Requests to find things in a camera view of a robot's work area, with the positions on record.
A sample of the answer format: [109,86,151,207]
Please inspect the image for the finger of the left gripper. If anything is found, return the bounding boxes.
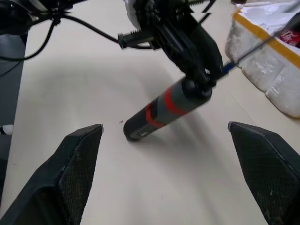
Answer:
[187,13,224,80]
[158,22,217,91]

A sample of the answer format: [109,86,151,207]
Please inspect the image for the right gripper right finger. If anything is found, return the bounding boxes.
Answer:
[227,121,300,225]

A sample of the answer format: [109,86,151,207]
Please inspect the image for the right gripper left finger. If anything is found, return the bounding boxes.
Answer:
[0,123,104,225]

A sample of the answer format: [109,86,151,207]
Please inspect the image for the black red electric screwdriver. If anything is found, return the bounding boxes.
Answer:
[123,78,213,142]

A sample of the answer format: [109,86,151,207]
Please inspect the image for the white foam box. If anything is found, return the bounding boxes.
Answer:
[225,0,300,118]

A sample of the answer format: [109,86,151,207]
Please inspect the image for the glass cola bottle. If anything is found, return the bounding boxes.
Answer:
[277,13,300,50]

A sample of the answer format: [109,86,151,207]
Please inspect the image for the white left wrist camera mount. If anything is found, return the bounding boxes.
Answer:
[124,0,143,30]

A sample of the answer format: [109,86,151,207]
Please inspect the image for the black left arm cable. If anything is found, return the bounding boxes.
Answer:
[0,9,155,63]

